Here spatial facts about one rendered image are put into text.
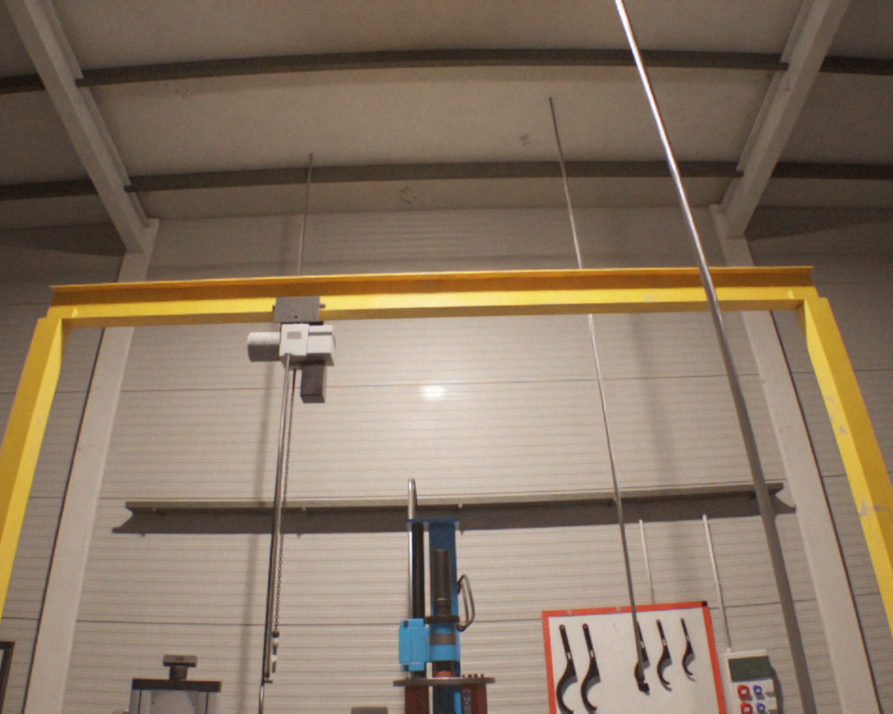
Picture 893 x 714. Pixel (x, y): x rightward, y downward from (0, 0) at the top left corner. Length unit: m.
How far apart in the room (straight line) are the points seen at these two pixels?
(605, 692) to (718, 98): 5.87
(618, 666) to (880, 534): 2.66
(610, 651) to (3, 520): 4.68
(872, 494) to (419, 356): 4.31
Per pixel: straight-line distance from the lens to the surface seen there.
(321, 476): 6.40
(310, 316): 4.23
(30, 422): 4.58
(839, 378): 4.68
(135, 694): 2.93
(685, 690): 6.31
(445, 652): 3.94
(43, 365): 4.73
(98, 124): 7.64
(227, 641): 6.28
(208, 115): 7.42
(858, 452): 4.51
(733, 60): 7.23
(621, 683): 6.15
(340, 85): 6.97
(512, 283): 4.42
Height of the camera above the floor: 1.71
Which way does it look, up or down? 29 degrees up
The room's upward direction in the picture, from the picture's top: 2 degrees counter-clockwise
